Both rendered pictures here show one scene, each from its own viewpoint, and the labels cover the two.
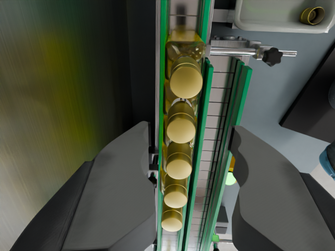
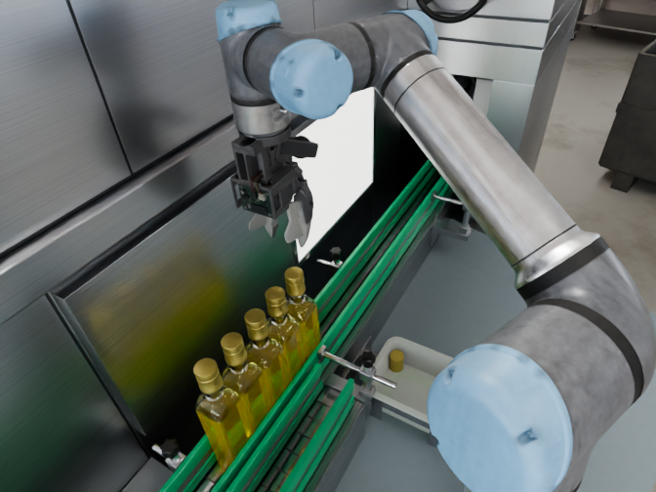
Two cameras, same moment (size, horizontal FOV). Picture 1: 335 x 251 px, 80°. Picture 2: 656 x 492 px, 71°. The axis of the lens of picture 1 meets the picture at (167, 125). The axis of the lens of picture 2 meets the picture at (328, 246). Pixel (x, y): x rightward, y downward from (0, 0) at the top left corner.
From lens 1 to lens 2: 76 cm
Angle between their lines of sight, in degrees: 76
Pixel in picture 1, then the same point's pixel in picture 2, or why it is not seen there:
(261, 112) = not seen: outside the picture
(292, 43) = (431, 462)
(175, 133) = (270, 292)
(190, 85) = (295, 273)
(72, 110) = (227, 262)
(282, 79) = not seen: outside the picture
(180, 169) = (256, 315)
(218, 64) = (330, 398)
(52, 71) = (242, 240)
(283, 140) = not seen: outside the picture
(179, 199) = (234, 340)
